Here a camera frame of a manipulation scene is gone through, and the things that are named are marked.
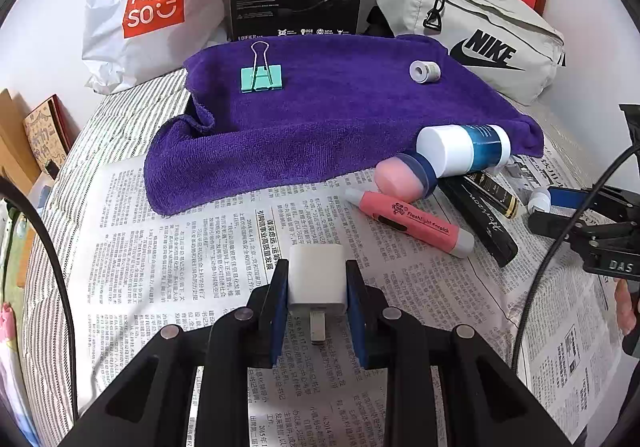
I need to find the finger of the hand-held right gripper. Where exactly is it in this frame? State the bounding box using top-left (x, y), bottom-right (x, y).
top-left (547, 184), bottom-right (632, 214)
top-left (528, 209), bottom-right (632, 254)

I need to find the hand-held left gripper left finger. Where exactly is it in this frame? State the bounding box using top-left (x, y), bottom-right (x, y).
top-left (70, 259), bottom-right (291, 447)

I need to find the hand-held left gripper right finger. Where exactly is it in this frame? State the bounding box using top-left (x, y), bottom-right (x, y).
top-left (344, 259), bottom-right (586, 447)

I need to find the white charger plug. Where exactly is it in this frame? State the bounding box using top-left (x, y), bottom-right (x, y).
top-left (286, 246), bottom-right (348, 345)

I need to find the pink highlighter pen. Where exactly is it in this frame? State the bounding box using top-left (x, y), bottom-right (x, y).
top-left (344, 187), bottom-right (475, 259)

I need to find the white and blue bottle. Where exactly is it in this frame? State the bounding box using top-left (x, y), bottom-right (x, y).
top-left (416, 123), bottom-right (512, 178)

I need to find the pink and blue round case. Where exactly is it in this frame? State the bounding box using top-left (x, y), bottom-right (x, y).
top-left (375, 152), bottom-right (440, 202)

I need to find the person's right hand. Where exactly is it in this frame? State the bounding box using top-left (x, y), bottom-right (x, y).
top-left (614, 279), bottom-right (635, 335)

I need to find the black and gold tube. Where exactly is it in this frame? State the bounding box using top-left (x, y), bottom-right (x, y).
top-left (462, 169), bottom-right (521, 218)

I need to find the newspaper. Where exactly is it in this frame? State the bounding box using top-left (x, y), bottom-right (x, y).
top-left (75, 147), bottom-right (621, 447)

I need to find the small white tape roll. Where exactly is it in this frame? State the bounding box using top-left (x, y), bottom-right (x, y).
top-left (409, 59), bottom-right (442, 84)

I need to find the purple towel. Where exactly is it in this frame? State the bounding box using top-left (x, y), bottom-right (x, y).
top-left (144, 33), bottom-right (545, 216)

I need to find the grey waist bag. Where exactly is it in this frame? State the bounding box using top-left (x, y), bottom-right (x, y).
top-left (374, 0), bottom-right (568, 105)

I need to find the green binder clip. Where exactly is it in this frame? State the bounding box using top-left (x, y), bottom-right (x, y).
top-left (241, 41), bottom-right (285, 92)

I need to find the colourful patterned cloth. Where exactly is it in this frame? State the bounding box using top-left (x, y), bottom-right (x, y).
top-left (0, 207), bottom-right (41, 443)

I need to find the brown patterned book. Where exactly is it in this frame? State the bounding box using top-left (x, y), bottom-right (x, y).
top-left (22, 95), bottom-right (73, 172)

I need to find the light brown wooden shelf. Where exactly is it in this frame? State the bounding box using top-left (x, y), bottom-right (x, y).
top-left (0, 88), bottom-right (41, 188)

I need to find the white plastic shopping bag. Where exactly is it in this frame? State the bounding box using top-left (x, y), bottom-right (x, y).
top-left (81, 0), bottom-right (228, 95)

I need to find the black cable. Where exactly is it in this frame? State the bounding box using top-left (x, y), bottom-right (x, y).
top-left (0, 175), bottom-right (80, 420)
top-left (510, 144), bottom-right (640, 383)

